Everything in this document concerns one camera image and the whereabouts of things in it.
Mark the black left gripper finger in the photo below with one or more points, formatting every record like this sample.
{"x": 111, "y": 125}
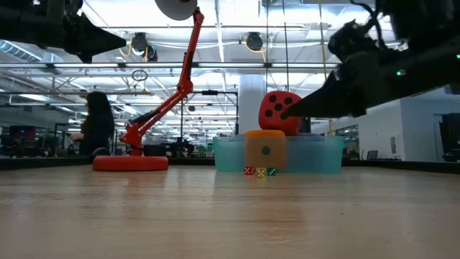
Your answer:
{"x": 97, "y": 39}

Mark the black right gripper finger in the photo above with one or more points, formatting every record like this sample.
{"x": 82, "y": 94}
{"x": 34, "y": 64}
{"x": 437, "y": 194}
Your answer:
{"x": 323, "y": 102}

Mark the purple foam die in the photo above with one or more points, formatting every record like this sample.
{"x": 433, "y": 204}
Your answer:
{"x": 311, "y": 135}

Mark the red foam die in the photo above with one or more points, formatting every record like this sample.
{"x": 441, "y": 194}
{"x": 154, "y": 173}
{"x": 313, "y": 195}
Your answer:
{"x": 275, "y": 126}

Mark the orange foam die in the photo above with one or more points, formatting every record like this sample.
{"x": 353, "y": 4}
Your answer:
{"x": 258, "y": 158}

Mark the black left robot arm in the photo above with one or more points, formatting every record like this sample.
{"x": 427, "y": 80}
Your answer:
{"x": 21, "y": 21}

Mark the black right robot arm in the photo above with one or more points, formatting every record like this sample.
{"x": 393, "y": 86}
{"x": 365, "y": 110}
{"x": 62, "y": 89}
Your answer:
{"x": 424, "y": 14}

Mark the teal translucent plastic bin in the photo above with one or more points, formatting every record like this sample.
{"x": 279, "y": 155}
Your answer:
{"x": 316, "y": 154}

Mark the person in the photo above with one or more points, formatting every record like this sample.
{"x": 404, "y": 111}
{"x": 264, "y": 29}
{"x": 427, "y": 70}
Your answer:
{"x": 97, "y": 122}

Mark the small green die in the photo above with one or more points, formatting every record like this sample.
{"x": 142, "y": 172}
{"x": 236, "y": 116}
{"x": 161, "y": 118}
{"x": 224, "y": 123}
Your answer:
{"x": 271, "y": 171}

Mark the black monitor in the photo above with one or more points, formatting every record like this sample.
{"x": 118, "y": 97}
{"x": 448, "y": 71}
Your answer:
{"x": 451, "y": 136}

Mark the small yellow die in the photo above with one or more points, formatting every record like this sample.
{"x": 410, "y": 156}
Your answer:
{"x": 261, "y": 172}

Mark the small red die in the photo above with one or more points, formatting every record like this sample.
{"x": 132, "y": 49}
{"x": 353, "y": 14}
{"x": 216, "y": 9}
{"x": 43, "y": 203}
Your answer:
{"x": 248, "y": 170}

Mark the dark computer monitor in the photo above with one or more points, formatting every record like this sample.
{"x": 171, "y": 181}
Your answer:
{"x": 22, "y": 132}

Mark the red desk lamp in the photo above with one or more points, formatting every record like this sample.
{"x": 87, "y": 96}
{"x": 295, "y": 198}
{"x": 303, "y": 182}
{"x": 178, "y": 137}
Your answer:
{"x": 133, "y": 163}

